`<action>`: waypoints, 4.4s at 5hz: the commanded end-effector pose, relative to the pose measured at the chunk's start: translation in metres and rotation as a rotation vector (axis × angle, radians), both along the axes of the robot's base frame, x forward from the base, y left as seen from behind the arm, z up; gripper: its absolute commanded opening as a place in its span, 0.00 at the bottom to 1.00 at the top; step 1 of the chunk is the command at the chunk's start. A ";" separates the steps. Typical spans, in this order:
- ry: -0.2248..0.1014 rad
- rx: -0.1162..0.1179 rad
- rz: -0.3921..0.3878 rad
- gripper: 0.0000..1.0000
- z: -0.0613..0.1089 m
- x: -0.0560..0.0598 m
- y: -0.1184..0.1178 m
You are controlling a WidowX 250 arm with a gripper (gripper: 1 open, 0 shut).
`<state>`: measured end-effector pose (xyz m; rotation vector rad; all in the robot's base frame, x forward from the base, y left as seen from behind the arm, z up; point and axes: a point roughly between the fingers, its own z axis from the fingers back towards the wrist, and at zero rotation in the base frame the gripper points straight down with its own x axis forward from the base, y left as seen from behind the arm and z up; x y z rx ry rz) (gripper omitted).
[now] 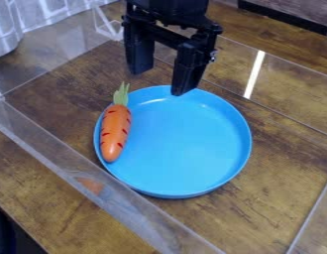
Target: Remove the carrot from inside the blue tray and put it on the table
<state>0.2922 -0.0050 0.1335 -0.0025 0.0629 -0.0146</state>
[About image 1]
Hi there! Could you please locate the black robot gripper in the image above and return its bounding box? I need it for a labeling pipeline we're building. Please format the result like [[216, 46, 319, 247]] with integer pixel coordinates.
[[122, 0, 223, 96]]

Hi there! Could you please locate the orange toy carrot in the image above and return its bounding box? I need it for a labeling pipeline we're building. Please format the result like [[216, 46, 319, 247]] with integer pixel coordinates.
[[100, 82, 132, 163]]

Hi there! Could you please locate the blue round tray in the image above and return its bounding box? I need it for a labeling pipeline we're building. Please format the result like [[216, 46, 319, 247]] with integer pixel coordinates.
[[101, 85, 252, 198]]

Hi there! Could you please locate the white grey checked curtain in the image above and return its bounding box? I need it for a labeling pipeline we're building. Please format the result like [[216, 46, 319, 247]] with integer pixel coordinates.
[[0, 0, 116, 57]]

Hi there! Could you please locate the clear acrylic corner bracket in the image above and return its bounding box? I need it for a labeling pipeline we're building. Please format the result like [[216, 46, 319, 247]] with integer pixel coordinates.
[[92, 5, 124, 42]]

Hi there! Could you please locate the clear acrylic enclosure wall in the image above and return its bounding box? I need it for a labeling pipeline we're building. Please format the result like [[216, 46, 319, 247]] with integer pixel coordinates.
[[0, 0, 327, 254]]

